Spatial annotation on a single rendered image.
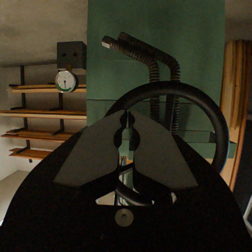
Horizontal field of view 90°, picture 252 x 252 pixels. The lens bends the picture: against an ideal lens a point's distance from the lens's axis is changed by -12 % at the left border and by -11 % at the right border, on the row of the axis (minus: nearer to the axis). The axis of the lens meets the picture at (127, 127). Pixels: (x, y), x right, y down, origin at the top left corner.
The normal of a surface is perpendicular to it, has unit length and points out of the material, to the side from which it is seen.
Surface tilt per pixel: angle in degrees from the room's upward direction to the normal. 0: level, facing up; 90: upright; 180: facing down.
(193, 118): 90
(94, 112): 90
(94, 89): 90
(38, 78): 90
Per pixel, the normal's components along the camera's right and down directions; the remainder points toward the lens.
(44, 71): -0.08, 0.21
